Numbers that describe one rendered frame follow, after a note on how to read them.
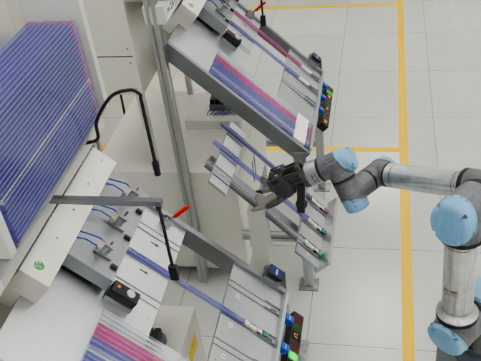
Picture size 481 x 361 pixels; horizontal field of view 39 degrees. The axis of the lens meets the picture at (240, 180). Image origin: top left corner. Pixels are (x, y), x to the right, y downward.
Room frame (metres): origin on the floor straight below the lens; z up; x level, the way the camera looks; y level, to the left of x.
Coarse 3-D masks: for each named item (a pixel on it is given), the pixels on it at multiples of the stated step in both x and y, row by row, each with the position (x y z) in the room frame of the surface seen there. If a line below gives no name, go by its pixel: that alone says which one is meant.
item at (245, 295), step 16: (240, 272) 1.52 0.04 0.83; (240, 288) 1.46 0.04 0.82; (256, 288) 1.49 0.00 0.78; (224, 304) 1.38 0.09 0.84; (240, 304) 1.40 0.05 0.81; (256, 304) 1.43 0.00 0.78; (272, 304) 1.44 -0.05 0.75; (224, 320) 1.33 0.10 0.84; (256, 320) 1.37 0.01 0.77; (272, 320) 1.40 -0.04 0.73; (224, 336) 1.28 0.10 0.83; (240, 336) 1.30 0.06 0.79; (256, 336) 1.32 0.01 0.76; (272, 336) 1.33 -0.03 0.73; (224, 352) 1.23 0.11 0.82; (240, 352) 1.24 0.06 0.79; (256, 352) 1.27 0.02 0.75
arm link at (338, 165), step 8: (336, 152) 1.64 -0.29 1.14; (344, 152) 1.62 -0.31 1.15; (352, 152) 1.64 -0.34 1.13; (320, 160) 1.64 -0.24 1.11; (328, 160) 1.63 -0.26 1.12; (336, 160) 1.61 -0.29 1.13; (344, 160) 1.60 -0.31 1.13; (352, 160) 1.61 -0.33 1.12; (320, 168) 1.62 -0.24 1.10; (328, 168) 1.61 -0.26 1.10; (336, 168) 1.60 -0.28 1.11; (344, 168) 1.60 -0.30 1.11; (352, 168) 1.60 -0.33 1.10; (320, 176) 1.62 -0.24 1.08; (328, 176) 1.61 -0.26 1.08; (336, 176) 1.60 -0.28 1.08; (344, 176) 1.59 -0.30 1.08
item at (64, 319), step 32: (128, 256) 1.40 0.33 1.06; (160, 256) 1.45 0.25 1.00; (64, 288) 1.23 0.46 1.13; (96, 288) 1.26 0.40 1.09; (160, 288) 1.34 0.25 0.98; (32, 320) 1.11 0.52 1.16; (64, 320) 1.14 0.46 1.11; (96, 320) 1.17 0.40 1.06; (128, 320) 1.21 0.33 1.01; (0, 352) 1.01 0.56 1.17; (32, 352) 1.04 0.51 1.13; (64, 352) 1.06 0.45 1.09
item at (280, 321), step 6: (282, 294) 1.50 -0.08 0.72; (288, 294) 1.49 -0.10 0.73; (282, 300) 1.48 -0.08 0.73; (282, 306) 1.45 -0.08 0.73; (282, 312) 1.42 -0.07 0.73; (282, 318) 1.40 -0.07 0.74; (282, 324) 1.37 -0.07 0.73; (276, 330) 1.36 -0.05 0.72; (282, 330) 1.35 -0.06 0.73; (276, 336) 1.34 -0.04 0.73; (276, 342) 1.31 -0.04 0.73; (276, 348) 1.29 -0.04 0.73; (276, 354) 1.27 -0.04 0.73; (276, 360) 1.25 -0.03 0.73
